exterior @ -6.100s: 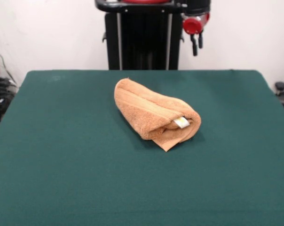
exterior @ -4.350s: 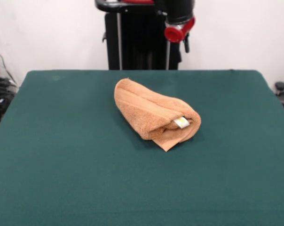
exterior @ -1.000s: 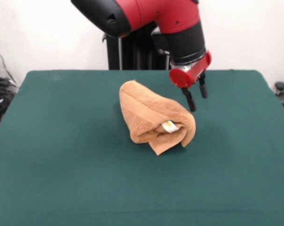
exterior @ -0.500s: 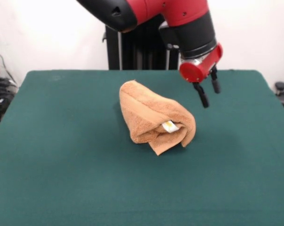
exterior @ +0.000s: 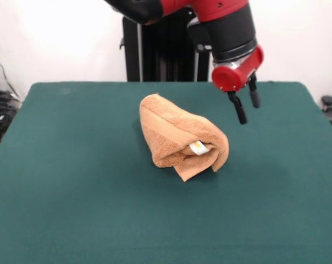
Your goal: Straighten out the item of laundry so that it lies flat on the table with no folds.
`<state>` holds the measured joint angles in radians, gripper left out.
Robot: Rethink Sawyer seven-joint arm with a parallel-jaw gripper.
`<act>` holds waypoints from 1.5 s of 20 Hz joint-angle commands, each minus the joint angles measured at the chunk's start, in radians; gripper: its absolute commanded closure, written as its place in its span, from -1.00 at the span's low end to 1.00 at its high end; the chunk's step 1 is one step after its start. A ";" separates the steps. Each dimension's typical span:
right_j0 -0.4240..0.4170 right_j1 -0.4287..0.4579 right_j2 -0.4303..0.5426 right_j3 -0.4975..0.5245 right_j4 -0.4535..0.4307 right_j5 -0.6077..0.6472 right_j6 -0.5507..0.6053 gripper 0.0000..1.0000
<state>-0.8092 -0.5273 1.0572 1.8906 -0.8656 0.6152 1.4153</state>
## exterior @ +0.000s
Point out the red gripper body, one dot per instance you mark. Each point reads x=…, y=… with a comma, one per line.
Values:
x=229, y=78

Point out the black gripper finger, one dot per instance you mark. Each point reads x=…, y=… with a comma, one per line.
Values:
x=240, y=111
x=255, y=94

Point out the orange terry towel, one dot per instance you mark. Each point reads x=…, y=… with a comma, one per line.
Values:
x=171, y=132

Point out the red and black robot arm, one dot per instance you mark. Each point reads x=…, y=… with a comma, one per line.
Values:
x=229, y=30

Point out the dark green table cloth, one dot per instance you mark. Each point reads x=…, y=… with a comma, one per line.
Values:
x=72, y=198

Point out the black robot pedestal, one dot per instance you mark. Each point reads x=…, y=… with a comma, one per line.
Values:
x=166, y=52

